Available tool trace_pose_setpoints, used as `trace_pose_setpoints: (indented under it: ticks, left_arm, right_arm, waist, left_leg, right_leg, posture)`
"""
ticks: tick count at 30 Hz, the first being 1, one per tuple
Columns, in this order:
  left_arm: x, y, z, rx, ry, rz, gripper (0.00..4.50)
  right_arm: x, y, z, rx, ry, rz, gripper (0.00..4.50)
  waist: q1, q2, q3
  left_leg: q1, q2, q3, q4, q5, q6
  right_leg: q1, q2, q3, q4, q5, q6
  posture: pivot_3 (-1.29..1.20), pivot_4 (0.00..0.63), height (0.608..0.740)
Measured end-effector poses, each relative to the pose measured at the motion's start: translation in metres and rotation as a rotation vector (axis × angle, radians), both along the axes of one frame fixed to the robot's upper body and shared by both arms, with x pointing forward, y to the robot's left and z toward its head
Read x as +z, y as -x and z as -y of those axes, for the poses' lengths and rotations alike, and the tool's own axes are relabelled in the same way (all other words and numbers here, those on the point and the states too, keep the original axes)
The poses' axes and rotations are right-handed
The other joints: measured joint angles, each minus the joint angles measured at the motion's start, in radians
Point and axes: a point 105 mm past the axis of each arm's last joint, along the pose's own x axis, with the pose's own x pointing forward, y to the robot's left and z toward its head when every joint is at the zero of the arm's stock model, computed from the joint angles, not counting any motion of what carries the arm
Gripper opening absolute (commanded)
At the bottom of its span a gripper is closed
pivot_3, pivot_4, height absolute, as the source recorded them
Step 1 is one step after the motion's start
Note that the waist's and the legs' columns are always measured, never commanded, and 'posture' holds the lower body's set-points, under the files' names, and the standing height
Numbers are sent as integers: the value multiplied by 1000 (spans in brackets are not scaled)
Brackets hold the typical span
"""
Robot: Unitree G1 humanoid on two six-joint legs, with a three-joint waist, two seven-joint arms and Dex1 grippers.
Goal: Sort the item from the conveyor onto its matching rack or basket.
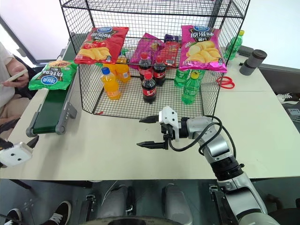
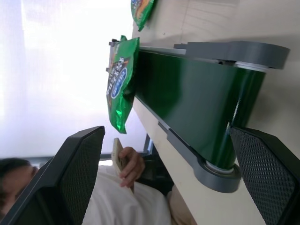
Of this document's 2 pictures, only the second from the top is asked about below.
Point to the green conveyor belt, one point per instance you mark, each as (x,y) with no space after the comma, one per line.
(194,103)

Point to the green snack bag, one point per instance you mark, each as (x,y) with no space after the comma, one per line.
(119,84)
(141,11)

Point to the person in white shirt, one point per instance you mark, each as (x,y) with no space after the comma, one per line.
(112,194)

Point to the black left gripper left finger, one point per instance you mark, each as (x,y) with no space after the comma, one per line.
(70,173)

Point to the person's bare hand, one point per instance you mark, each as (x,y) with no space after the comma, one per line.
(132,164)

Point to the beige smartphone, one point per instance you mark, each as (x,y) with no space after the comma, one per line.
(118,161)

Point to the grey conveyor frame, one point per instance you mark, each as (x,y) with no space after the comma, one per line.
(234,52)

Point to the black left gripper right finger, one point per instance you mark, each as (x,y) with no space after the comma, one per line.
(267,173)

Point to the metal display rack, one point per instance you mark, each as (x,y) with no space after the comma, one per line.
(112,56)

